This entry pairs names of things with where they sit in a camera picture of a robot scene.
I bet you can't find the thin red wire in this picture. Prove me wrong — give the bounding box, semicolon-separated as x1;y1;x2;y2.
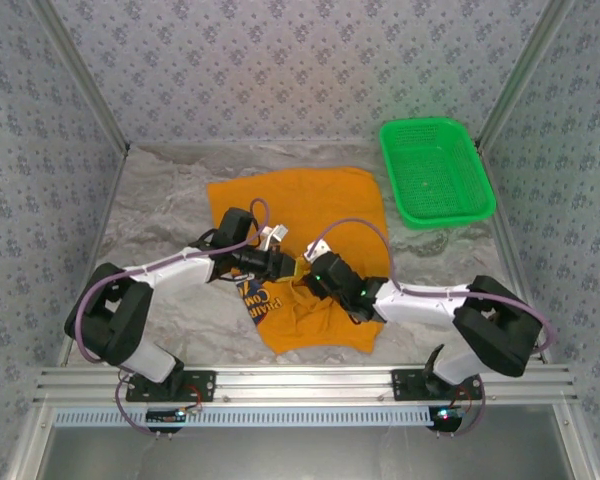
182;383;205;415
452;379;483;409

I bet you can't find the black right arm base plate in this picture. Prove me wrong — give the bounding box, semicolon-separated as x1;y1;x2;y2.
390;368;484;403

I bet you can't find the grey metal shelf plate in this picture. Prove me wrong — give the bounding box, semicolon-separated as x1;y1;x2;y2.
39;425;579;480

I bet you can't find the aluminium mounting rail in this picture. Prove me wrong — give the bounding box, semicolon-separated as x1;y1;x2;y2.
32;363;580;405

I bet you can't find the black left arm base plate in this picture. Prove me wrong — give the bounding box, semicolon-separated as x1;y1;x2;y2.
125;368;218;403

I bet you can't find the green plastic basket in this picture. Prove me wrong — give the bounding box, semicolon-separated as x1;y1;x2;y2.
378;116;498;231

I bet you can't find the grey slotted cable duct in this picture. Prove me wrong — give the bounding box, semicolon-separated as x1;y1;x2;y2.
53;405;439;428

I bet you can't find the small circuit board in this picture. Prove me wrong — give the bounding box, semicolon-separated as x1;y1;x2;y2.
428;405;465;433
145;408;188;433

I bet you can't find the orange printed t-shirt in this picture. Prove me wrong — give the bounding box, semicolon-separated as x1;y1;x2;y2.
206;166;392;356

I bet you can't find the aluminium table edge rail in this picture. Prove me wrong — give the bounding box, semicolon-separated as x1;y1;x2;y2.
478;145;554;365
54;147;131;369

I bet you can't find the aluminium frame post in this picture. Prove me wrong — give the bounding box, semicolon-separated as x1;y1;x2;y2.
476;0;577;150
28;0;132;155

